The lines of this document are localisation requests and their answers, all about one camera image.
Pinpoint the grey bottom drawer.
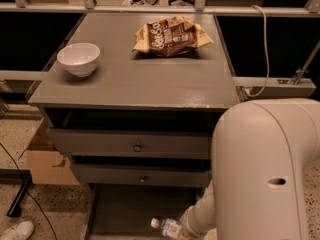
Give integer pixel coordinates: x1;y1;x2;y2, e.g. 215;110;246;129
80;184;203;240

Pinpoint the grey middle drawer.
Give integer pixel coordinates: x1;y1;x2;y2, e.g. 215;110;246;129
70;164;210;188

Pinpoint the black metal floor bar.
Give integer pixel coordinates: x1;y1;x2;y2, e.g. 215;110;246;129
6;175;32;218

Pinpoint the blue plastic water bottle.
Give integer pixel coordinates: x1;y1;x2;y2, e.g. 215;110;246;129
150;218;185;240

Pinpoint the white sneaker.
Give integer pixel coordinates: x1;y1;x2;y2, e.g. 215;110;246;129
0;221;35;240

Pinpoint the grey top drawer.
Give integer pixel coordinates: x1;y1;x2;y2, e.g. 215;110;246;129
47;128;210;159

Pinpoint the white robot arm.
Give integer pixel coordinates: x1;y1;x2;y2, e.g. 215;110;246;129
183;98;320;240

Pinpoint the brown snack chip bag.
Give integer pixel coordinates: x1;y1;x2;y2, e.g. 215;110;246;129
133;16;213;57

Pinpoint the black floor cable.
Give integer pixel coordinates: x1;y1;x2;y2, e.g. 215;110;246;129
0;141;59;240

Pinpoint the grey drawer cabinet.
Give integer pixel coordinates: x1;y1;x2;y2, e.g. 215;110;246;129
29;13;239;240

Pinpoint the metal rail frame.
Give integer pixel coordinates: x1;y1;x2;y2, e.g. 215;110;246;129
1;3;319;109

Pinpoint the white hanging cable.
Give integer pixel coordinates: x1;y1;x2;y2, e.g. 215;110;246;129
243;4;270;99

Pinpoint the grey drawer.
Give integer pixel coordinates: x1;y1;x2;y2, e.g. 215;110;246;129
47;128;210;159
80;184;203;240
70;164;210;188

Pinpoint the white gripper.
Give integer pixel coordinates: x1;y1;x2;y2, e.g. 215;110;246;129
181;206;208;240

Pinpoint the white ceramic bowl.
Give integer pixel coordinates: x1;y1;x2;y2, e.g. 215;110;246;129
57;43;100;77

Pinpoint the cardboard box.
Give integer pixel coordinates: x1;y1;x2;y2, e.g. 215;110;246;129
24;119;79;186

